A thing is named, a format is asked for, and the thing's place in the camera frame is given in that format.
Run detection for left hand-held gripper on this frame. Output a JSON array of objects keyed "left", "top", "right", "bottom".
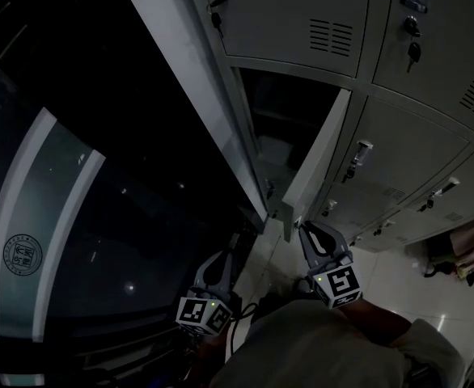
[{"left": 175, "top": 247, "right": 243, "bottom": 338}]

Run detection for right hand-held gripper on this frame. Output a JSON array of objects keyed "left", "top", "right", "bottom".
[{"left": 298, "top": 220, "right": 364, "bottom": 311}]

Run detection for grey locker door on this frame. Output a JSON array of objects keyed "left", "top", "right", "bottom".
[{"left": 281, "top": 87, "right": 353, "bottom": 244}]

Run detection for grey metal locker cabinet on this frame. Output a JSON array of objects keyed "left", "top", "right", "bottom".
[{"left": 115, "top": 0, "right": 474, "bottom": 258}]

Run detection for person's left forearm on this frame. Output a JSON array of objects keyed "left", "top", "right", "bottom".
[{"left": 196, "top": 331, "right": 232, "bottom": 365}]

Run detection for person's right forearm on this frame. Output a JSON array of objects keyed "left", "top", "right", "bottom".
[{"left": 340, "top": 297, "right": 414, "bottom": 349}]

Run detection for person's shoe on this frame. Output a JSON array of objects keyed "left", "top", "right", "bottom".
[{"left": 293, "top": 276, "right": 315, "bottom": 298}]

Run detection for person's dark trousers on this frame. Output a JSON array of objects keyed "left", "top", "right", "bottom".
[{"left": 256, "top": 291, "right": 303, "bottom": 323}]

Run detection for person's gray shirt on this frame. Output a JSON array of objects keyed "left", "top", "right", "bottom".
[{"left": 210, "top": 300, "right": 467, "bottom": 388}]

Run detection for black bag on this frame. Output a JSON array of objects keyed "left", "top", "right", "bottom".
[{"left": 422, "top": 256, "right": 459, "bottom": 279}]

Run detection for glass door with frosted band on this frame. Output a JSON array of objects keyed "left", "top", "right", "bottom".
[{"left": 0, "top": 0, "right": 269, "bottom": 388}]

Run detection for black cable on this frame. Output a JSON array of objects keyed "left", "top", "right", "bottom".
[{"left": 226, "top": 302, "right": 262, "bottom": 363}]

